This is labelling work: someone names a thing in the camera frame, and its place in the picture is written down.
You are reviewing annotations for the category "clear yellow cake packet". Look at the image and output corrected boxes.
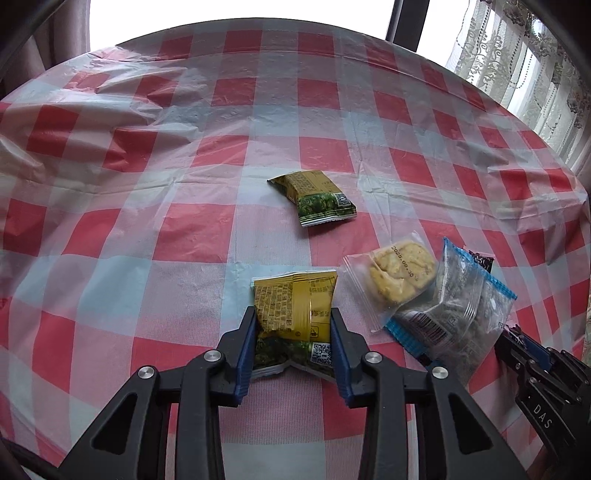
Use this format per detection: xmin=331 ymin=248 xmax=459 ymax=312
xmin=342 ymin=231 xmax=438 ymax=332

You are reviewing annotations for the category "dark window frame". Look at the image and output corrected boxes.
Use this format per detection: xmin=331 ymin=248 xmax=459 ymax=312
xmin=385 ymin=0 xmax=428 ymax=51

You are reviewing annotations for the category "white lace curtain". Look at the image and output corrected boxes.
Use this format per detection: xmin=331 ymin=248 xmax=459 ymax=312
xmin=445 ymin=0 xmax=591 ymax=174

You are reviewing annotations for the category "yellow green snack packet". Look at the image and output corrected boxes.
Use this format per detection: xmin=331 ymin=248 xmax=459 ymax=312
xmin=268 ymin=170 xmax=358 ymax=228
xmin=250 ymin=271 xmax=339 ymax=381

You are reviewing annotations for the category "grey packet with blue edges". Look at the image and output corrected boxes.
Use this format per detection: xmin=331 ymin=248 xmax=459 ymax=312
xmin=385 ymin=237 xmax=516 ymax=386

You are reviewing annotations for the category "black and pink snack packet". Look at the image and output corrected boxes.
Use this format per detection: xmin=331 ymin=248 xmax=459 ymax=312
xmin=467 ymin=249 xmax=495 ymax=273

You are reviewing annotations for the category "red white checked tablecloth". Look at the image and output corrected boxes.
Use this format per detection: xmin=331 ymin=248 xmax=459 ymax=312
xmin=0 ymin=21 xmax=589 ymax=480

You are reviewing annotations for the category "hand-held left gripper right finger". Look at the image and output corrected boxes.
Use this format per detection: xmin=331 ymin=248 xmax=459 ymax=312
xmin=330 ymin=307 xmax=529 ymax=480

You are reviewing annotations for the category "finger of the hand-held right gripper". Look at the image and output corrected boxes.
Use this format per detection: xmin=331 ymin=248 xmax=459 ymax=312
xmin=496 ymin=324 xmax=557 ymax=377

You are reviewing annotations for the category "pink curtain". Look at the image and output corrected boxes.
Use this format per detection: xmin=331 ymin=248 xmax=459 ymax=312
xmin=0 ymin=0 xmax=93 ymax=100

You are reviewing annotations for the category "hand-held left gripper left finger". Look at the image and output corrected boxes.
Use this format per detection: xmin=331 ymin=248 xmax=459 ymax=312
xmin=60 ymin=305 xmax=257 ymax=480

